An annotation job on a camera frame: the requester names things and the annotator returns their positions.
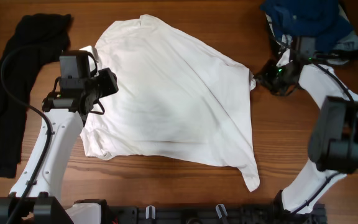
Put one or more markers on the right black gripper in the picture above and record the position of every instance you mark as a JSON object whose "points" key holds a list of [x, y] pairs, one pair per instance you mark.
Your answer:
{"points": [[266, 78]]}

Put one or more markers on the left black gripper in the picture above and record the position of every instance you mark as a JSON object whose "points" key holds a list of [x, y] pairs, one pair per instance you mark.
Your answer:
{"points": [[109, 78]]}

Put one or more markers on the white t-shirt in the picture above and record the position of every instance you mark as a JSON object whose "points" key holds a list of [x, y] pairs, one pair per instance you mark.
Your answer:
{"points": [[177, 97]]}

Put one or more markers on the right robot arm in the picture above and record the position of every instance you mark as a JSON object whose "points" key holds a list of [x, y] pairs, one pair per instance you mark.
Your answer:
{"points": [[333, 144]]}

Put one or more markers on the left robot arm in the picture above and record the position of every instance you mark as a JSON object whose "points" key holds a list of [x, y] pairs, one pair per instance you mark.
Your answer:
{"points": [[35, 197]]}

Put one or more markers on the folded navy blue garment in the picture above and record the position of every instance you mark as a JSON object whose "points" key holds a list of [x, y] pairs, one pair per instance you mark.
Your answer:
{"points": [[310, 18]]}

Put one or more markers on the folded grey garment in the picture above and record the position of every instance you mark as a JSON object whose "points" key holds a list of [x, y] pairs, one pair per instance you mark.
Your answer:
{"points": [[346, 43]]}

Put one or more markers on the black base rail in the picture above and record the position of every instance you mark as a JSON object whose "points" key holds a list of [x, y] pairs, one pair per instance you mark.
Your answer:
{"points": [[247, 214]]}

